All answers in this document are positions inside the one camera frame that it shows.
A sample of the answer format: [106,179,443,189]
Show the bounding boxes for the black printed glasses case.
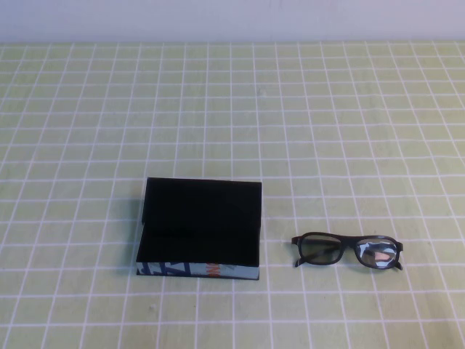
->
[136,177,263,283]

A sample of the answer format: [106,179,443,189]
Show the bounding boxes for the black framed glasses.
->
[290,231,405,272]

